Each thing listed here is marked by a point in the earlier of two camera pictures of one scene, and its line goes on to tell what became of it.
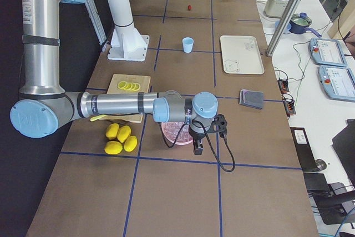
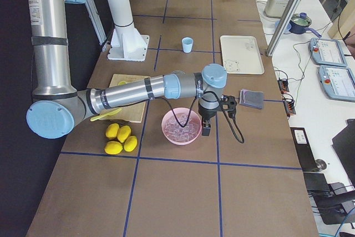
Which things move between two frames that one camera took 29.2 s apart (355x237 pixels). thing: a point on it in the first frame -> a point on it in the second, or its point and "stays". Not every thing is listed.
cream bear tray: x=241 y=55 stays
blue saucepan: x=299 y=23 stays
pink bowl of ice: x=171 y=130 stays
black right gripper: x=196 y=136 -> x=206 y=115
